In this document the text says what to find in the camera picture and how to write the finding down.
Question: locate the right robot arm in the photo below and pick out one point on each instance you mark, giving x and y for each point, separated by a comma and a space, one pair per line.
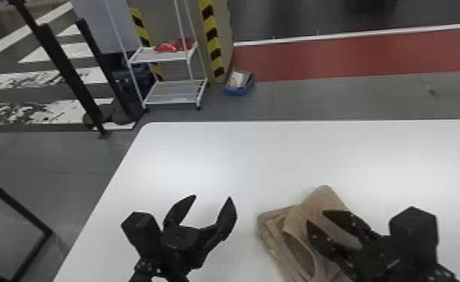
438, 275

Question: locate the yellow black striped post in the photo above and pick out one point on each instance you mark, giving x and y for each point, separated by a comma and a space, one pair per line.
144, 35
212, 39

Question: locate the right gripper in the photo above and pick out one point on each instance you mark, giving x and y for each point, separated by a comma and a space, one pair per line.
375, 258

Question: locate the blue basket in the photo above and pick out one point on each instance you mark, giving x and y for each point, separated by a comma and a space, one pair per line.
238, 83

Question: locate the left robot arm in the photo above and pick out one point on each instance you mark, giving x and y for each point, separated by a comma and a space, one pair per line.
149, 272

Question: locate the beige towel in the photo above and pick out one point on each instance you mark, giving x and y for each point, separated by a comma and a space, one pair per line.
288, 236

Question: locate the red snack packet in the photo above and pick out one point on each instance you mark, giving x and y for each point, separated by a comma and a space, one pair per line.
165, 47

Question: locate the black metal frame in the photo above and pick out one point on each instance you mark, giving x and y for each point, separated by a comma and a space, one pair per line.
24, 220

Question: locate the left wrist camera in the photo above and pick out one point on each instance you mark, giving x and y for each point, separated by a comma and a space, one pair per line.
142, 233

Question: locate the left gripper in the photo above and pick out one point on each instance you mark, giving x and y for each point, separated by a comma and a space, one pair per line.
180, 246

